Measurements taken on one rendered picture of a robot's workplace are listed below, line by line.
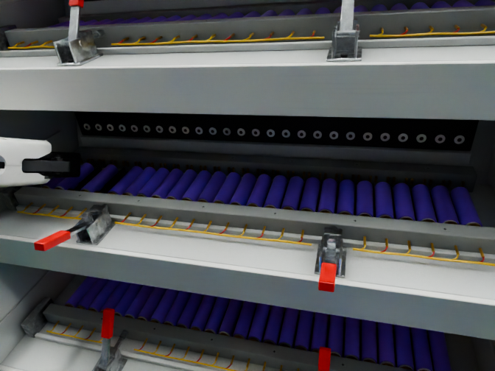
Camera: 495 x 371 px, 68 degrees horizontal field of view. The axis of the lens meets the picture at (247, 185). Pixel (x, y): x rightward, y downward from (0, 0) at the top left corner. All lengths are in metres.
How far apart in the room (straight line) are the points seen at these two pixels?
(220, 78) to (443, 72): 0.18
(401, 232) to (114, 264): 0.30
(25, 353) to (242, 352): 0.30
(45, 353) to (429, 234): 0.51
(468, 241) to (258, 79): 0.24
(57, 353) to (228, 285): 0.30
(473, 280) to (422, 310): 0.05
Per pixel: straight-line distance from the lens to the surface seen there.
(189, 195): 0.45
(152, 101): 0.38
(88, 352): 0.59
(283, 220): 0.39
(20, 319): 0.64
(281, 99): 0.33
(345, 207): 0.41
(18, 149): 0.43
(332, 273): 0.31
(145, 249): 0.42
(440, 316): 0.38
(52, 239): 0.41
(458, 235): 0.39
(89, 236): 0.44
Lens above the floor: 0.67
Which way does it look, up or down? 14 degrees down
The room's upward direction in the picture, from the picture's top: 1 degrees clockwise
